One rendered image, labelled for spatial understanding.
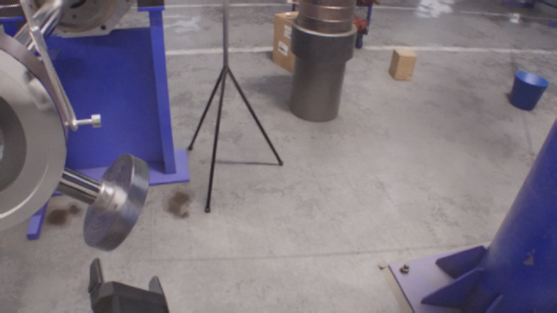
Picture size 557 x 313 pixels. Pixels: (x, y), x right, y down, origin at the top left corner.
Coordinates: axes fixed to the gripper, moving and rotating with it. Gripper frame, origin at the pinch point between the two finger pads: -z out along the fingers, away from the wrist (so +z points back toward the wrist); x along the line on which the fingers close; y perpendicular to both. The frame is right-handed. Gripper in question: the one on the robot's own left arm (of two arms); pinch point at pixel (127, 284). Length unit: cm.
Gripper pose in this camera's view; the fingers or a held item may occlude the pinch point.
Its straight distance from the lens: 67.2
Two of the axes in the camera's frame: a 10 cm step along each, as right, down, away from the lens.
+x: -6.7, -4.2, -6.1
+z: 4.0, 4.8, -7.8
